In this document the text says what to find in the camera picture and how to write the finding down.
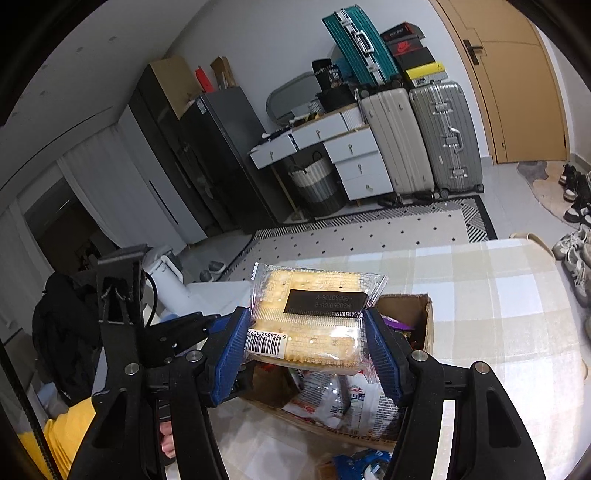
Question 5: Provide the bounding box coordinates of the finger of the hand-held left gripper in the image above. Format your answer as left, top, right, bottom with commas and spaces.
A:
145, 313, 227, 369

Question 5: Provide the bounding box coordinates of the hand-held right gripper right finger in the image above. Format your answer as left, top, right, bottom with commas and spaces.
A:
364, 307, 548, 480

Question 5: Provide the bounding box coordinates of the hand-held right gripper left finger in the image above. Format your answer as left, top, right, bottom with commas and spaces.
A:
69, 305, 252, 480

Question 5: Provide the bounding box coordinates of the brown cardboard box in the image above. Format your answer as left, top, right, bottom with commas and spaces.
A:
240, 293, 435, 450

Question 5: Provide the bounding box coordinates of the large white red snack bag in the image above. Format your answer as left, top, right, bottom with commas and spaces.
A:
283, 369, 402, 441

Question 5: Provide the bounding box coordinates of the clear cracker packet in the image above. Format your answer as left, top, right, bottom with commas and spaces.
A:
244, 262, 387, 376

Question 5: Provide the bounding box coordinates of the blue snack bag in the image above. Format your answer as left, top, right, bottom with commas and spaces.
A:
332, 450, 393, 480

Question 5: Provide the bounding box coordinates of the person's left hand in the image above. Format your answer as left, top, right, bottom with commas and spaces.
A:
159, 422, 177, 459

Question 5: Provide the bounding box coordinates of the black jacket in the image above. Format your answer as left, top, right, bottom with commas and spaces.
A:
32, 272, 109, 407

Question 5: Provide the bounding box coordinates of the white curtain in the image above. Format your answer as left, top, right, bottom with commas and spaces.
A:
60, 124, 208, 250

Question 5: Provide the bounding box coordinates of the black white patterned rug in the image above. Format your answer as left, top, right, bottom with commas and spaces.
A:
222, 196, 499, 289

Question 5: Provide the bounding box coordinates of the person's yellow clothing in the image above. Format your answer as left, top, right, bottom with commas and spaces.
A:
44, 397, 98, 480

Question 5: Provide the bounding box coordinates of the dark grey refrigerator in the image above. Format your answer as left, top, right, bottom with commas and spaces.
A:
178, 85, 282, 234

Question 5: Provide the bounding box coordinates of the black tall cabinet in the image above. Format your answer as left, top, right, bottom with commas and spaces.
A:
128, 64, 222, 236

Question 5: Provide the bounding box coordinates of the woven laundry basket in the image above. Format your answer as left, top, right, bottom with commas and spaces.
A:
287, 150, 348, 217

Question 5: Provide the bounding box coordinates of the beige slipper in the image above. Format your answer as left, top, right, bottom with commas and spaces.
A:
509, 232, 555, 259

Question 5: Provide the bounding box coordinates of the white drawer dresser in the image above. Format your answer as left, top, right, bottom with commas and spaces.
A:
249, 108, 395, 222

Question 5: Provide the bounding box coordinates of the beige sneaker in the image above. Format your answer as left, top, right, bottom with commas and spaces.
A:
561, 247, 591, 308
551, 226, 591, 259

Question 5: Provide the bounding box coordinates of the beige suitcase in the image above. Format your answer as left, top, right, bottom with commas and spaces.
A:
358, 87, 435, 197

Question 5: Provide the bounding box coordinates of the wide brown carton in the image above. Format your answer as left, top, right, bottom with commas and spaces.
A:
150, 55, 201, 120

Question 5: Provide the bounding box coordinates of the silver suitcase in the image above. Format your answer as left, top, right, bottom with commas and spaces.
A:
409, 80, 485, 192

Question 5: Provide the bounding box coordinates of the brown irregular door mat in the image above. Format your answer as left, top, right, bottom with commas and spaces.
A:
516, 159, 578, 217

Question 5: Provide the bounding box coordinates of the black white sneaker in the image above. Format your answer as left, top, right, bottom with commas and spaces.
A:
558, 164, 591, 201
563, 203, 591, 224

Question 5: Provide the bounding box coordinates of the narrow brown carton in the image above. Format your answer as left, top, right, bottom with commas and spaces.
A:
210, 56, 236, 88

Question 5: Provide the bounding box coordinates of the oval mirror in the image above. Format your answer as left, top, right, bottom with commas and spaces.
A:
267, 71, 324, 126

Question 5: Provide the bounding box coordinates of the black bag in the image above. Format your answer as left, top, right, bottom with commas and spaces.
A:
316, 85, 358, 112

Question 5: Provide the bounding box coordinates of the yellow black box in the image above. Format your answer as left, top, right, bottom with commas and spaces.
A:
403, 62, 448, 88

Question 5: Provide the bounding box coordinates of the black printed tub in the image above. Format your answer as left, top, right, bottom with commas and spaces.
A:
311, 59, 342, 90

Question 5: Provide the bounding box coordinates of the wooden door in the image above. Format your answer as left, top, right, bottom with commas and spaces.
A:
436, 0, 568, 166

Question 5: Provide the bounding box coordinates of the red black shoe box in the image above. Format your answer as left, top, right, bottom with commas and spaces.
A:
387, 38, 437, 71

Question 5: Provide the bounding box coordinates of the teal suitcase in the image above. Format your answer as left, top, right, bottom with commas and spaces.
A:
322, 4, 402, 88

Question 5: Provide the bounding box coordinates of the black cable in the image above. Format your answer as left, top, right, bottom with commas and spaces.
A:
142, 271, 161, 330

